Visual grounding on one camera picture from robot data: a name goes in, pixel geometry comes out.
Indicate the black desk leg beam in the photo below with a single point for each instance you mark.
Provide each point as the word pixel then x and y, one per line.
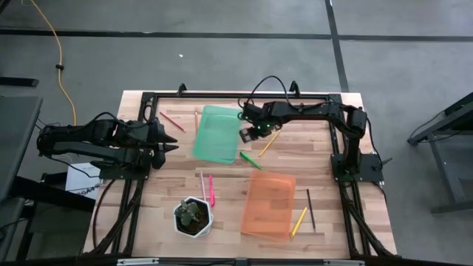
pixel 55 194

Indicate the green pen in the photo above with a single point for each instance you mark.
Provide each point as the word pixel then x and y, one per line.
pixel 251 160

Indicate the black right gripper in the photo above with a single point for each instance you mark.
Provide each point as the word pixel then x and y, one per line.
pixel 260 118

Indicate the black frame clamp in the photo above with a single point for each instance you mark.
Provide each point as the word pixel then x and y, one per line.
pixel 181 88
pixel 294 86

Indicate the silver metal bracket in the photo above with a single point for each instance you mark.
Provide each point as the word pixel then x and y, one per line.
pixel 136 262
pixel 343 262

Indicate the magenta pen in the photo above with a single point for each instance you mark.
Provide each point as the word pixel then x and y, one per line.
pixel 211 190

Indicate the brown wooden pencil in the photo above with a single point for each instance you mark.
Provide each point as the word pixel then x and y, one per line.
pixel 196 121

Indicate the dark grey desk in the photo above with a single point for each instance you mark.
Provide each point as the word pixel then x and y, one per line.
pixel 18 140

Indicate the black aluminium table frame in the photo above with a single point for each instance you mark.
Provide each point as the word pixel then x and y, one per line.
pixel 207 95

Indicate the green translucent plastic bin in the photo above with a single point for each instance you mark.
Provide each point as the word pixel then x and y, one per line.
pixel 218 134

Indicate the red pencil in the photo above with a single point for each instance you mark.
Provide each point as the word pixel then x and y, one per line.
pixel 172 122

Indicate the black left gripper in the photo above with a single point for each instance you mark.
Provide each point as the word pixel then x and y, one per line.
pixel 157 140

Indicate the black pen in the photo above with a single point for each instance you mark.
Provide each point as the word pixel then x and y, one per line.
pixel 310 208

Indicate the yellow pencil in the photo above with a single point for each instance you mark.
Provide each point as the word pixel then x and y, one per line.
pixel 269 143

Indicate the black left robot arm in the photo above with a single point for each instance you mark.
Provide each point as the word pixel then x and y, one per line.
pixel 74 147

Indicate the orange translucent plastic bin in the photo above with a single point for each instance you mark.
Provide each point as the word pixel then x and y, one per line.
pixel 268 205

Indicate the black flat bar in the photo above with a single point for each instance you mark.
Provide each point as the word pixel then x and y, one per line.
pixel 18 82

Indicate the yellow pen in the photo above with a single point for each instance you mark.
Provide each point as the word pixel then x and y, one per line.
pixel 298 222

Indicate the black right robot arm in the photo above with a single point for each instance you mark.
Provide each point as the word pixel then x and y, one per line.
pixel 347 122

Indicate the light pink pen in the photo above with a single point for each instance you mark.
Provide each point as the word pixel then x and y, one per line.
pixel 202 186

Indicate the green succulent plant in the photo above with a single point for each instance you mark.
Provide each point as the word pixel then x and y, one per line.
pixel 188 212

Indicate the white hexagonal plant pot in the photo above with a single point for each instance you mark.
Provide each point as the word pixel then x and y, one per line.
pixel 207 225

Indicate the black side table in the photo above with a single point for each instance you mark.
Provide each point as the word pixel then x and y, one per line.
pixel 462 107

